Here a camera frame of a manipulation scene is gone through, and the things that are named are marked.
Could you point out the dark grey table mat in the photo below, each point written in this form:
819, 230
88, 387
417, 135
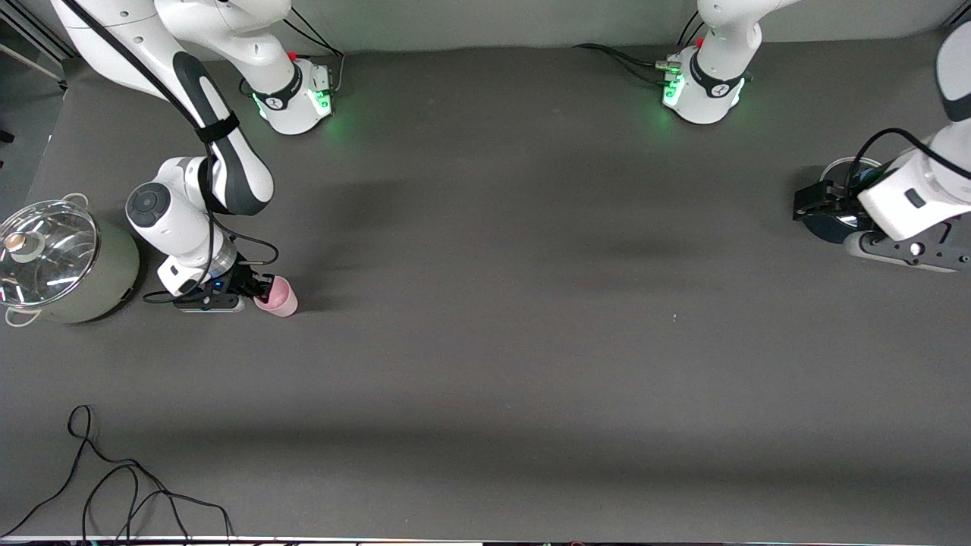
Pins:
485, 341

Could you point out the aluminium frame rail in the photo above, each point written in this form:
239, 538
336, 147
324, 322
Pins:
38, 45

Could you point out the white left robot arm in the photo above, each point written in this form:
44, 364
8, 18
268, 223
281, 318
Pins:
918, 189

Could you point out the grey pot with glass lid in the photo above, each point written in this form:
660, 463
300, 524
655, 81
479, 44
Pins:
98, 280

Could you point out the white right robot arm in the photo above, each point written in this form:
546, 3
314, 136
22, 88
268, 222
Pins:
227, 30

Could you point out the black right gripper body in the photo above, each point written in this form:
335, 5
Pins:
243, 280

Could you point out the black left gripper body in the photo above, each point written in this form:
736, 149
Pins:
831, 195

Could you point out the pink plastic cup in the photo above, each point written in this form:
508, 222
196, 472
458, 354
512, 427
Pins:
283, 300

